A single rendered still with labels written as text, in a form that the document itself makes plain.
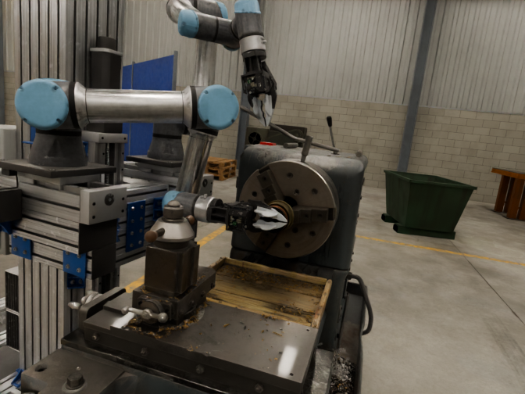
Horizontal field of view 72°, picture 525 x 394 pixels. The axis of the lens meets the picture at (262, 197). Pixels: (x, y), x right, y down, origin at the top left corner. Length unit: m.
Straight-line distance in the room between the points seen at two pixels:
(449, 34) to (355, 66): 2.50
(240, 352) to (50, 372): 0.31
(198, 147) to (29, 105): 0.45
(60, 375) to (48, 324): 0.95
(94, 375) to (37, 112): 0.61
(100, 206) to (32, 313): 0.75
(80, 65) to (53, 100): 0.45
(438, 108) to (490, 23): 2.41
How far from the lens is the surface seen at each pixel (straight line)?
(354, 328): 1.68
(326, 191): 1.12
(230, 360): 0.62
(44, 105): 1.01
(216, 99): 1.00
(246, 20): 1.16
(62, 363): 0.74
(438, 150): 11.38
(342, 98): 11.32
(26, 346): 1.82
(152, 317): 0.66
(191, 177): 1.17
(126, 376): 0.70
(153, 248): 0.66
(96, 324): 0.73
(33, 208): 1.22
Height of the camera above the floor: 1.32
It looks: 10 degrees down
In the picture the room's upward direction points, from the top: 6 degrees clockwise
